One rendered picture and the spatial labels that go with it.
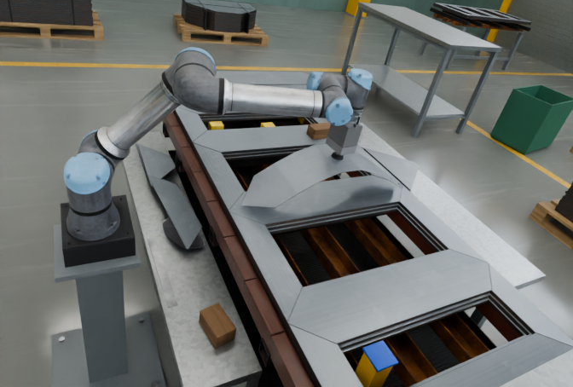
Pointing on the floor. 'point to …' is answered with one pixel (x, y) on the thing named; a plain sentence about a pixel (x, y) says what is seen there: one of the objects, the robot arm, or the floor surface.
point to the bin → (532, 118)
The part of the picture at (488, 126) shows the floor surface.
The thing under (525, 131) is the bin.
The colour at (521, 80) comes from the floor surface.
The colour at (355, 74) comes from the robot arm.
